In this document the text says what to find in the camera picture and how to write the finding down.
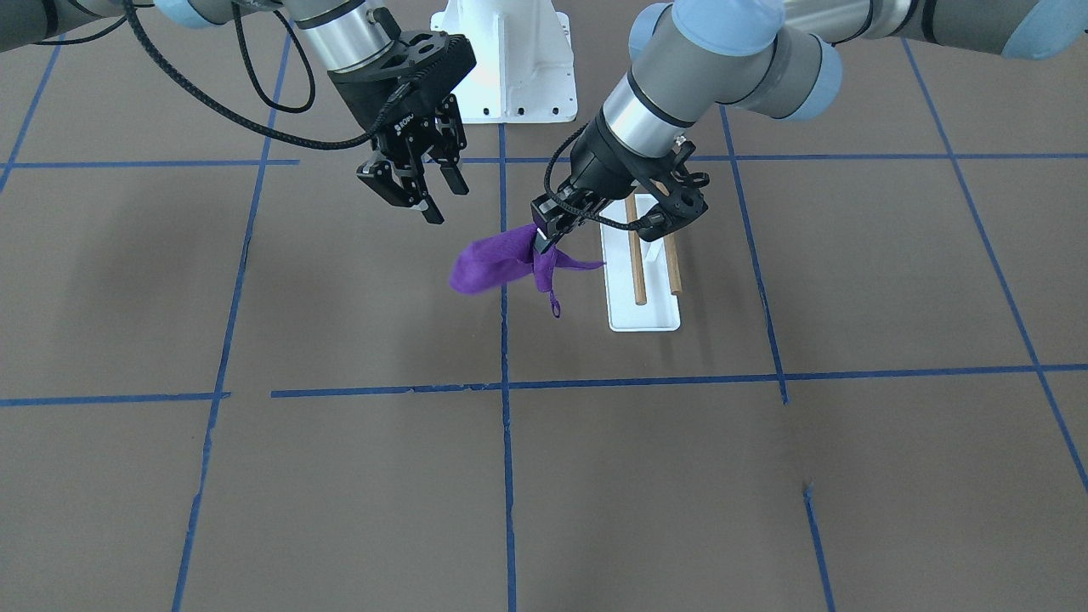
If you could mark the wooden rack rod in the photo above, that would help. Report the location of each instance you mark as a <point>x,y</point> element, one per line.
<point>640,291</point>
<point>673,273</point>

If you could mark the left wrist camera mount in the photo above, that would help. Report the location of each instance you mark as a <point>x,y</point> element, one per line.
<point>677,191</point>

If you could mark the front wooden rack rod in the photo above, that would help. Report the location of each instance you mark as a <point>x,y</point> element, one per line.
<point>640,291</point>

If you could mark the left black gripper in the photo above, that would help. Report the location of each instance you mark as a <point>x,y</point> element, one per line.
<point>602,166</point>

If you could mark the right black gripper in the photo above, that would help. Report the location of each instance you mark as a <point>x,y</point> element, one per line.
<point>371,108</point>

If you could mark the white rack wire stand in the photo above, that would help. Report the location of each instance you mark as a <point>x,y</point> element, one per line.
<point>652,251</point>

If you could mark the white rack base tray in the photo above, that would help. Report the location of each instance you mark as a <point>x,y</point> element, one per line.
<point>660,314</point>

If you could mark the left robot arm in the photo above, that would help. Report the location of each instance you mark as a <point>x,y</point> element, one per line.
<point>774,58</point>

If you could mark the rear wooden rack rod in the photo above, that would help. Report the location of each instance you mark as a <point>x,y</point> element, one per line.
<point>673,273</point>

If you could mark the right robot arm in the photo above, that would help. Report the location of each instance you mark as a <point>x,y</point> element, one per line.
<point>339,34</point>

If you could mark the purple towel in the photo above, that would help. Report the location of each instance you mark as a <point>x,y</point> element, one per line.
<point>509,256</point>

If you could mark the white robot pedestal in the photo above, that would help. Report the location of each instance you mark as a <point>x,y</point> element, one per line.
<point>524,61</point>

